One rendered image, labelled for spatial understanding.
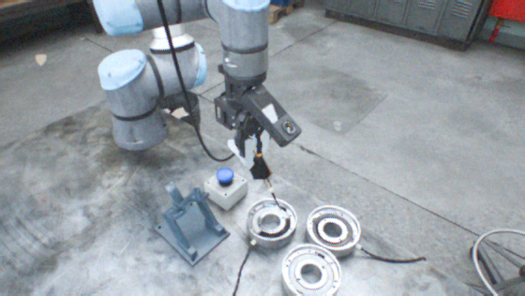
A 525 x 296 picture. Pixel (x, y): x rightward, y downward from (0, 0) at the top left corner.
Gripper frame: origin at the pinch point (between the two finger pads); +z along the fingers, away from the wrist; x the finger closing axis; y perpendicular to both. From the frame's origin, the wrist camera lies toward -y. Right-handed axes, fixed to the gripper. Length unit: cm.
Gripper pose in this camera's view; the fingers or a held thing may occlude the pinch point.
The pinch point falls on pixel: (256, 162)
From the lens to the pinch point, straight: 67.4
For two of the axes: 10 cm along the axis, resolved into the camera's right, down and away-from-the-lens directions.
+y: -7.4, -4.4, 5.1
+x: -6.8, 4.8, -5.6
